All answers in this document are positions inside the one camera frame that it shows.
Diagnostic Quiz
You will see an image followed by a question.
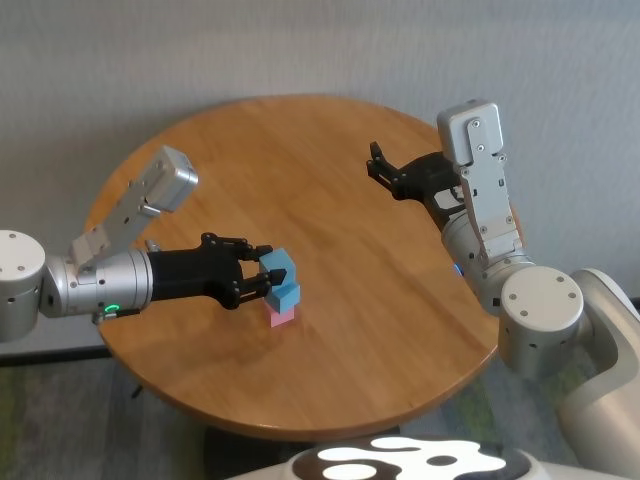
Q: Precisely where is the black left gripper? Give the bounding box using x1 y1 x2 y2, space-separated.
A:
147 232 288 311

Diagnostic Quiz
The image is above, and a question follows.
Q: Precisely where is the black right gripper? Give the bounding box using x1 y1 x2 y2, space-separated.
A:
366 141 469 234

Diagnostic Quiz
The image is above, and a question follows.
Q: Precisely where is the blue cube block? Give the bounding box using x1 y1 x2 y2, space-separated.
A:
258 247 299 291
263 282 303 316

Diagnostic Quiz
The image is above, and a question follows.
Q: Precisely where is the pink cube block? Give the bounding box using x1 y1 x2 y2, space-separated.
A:
268 306 298 330

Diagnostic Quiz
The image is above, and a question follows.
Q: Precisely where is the white black robot torso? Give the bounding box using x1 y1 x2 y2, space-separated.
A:
224 433 566 480

